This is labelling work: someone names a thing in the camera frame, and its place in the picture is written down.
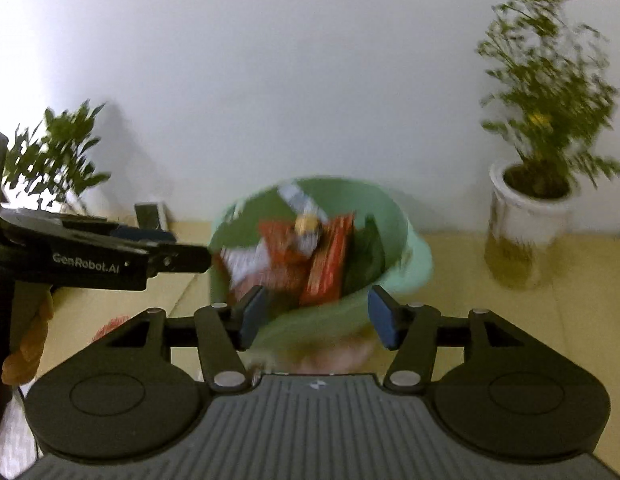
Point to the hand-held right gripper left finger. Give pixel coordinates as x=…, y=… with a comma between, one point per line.
x=252, y=317

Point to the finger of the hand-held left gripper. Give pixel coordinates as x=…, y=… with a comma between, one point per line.
x=184, y=257
x=139, y=233

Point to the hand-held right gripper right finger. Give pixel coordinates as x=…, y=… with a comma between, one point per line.
x=382, y=322

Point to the pink snack packet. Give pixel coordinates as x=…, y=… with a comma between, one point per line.
x=340, y=357

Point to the green plastic bowl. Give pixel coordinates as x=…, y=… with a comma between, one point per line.
x=405, y=270

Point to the red white snack packet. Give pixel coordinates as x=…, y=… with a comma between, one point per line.
x=244, y=260

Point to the green snack packet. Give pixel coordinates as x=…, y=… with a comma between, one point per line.
x=367, y=255

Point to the red packet with white print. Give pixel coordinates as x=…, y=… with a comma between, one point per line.
x=327, y=265

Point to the long white blue packet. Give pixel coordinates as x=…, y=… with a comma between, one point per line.
x=295, y=195

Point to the person's left hand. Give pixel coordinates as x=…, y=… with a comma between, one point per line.
x=32, y=340

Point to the white digital clock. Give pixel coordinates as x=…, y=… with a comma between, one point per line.
x=149, y=216

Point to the red lace doily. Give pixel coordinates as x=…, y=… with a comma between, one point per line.
x=117, y=327

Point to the leafy plant in glass vase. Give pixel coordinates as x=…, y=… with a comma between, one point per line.
x=64, y=160

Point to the yellow woven table mat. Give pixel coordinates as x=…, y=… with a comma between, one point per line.
x=540, y=305

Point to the plant in white pot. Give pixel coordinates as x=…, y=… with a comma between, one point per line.
x=525, y=225

